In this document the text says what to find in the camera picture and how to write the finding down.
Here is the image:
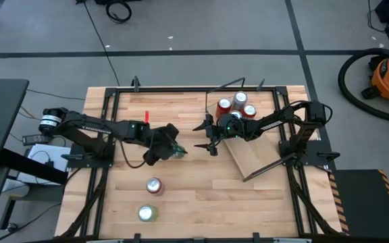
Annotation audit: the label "green Sprite can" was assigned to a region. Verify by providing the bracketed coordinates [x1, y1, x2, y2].
[172, 144, 187, 159]

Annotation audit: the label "red Coca-Cola can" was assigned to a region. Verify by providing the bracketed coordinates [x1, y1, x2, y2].
[215, 97, 233, 120]

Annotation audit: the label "black mat hazard stripes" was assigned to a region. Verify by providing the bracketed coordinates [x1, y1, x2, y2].
[329, 168, 389, 241]

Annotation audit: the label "black aluminium table frame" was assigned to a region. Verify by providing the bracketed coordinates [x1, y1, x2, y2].
[54, 76, 351, 243]

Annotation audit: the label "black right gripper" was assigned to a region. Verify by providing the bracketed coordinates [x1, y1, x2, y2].
[192, 113, 226, 156]

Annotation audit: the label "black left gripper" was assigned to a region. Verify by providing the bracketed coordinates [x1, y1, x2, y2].
[142, 122, 189, 167]

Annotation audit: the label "red Fanta strawberry can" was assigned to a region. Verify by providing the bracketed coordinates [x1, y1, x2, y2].
[145, 177, 165, 196]

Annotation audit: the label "white pink Spindrift can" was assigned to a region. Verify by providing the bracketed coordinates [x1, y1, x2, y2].
[232, 90, 249, 112]

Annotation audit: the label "red and blue soda can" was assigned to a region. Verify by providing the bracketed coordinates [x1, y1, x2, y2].
[242, 103, 258, 119]

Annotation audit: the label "black floor cable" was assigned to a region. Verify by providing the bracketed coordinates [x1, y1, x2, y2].
[76, 0, 121, 87]
[25, 88, 86, 101]

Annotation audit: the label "green can silver top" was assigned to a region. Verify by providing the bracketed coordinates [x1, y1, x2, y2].
[137, 204, 159, 223]

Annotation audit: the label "coiled black cable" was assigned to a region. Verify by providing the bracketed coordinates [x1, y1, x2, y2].
[105, 0, 133, 24]

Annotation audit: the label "black power adapter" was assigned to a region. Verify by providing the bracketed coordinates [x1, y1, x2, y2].
[22, 134, 52, 146]

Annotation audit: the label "black desk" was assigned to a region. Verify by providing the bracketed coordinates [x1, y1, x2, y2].
[0, 78, 69, 243]

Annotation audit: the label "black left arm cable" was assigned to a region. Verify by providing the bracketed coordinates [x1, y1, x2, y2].
[118, 140, 148, 169]

